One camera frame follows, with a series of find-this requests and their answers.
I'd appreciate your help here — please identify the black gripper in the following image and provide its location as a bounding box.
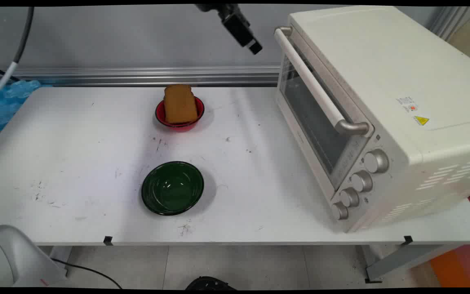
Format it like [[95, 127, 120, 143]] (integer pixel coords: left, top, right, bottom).
[[196, 4, 263, 55]]

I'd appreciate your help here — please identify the glass oven door with handle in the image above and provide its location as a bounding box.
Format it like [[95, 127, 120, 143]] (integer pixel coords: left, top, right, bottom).
[[274, 26, 376, 193]]

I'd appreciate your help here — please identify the grey white robot base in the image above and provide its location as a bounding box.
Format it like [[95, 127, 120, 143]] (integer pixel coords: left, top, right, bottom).
[[0, 225, 67, 288]]

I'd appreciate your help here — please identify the brown bread slice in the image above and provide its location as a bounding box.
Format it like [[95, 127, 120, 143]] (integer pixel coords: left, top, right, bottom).
[[163, 84, 199, 125]]

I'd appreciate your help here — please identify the red bowl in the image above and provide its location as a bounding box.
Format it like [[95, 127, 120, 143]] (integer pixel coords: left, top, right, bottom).
[[155, 96, 205, 131]]

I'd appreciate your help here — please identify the cream toaster oven body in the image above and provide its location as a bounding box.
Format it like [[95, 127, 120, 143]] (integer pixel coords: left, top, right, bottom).
[[274, 5, 470, 233]]

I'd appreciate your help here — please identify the dark green bowl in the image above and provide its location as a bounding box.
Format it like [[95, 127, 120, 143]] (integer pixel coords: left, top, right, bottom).
[[141, 161, 205, 216]]

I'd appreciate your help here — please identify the silver oven knob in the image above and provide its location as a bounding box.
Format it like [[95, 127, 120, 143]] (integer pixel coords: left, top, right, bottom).
[[332, 202, 349, 221], [364, 149, 390, 174], [350, 170, 373, 193], [340, 187, 360, 208]]

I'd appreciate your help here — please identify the blue plastic wrap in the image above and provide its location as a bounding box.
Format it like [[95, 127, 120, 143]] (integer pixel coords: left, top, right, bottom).
[[0, 80, 42, 147]]

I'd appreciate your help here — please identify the black round floor object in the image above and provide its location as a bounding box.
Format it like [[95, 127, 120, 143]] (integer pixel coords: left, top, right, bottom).
[[185, 276, 237, 290]]

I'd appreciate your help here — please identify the grey metal table leg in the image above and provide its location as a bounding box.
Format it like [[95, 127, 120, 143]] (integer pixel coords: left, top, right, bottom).
[[365, 244, 464, 283]]

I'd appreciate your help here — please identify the white table leg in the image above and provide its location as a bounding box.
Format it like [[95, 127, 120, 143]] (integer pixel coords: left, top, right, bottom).
[[49, 246, 73, 268]]

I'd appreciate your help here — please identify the orange floor object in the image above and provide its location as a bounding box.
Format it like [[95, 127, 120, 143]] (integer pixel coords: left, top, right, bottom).
[[429, 249, 470, 288]]

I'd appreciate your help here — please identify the aluminium frame rail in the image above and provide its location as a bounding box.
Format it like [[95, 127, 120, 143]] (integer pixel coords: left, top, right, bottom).
[[0, 65, 281, 87]]

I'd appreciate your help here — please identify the grey cable with white tape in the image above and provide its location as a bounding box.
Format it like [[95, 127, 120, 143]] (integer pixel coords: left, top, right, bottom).
[[0, 6, 35, 103]]

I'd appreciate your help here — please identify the thin black cable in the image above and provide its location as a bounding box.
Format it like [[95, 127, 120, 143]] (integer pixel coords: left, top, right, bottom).
[[0, 63, 20, 82]]

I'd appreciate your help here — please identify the black floor cable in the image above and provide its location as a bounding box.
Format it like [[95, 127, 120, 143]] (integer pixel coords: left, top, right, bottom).
[[51, 258, 123, 290]]

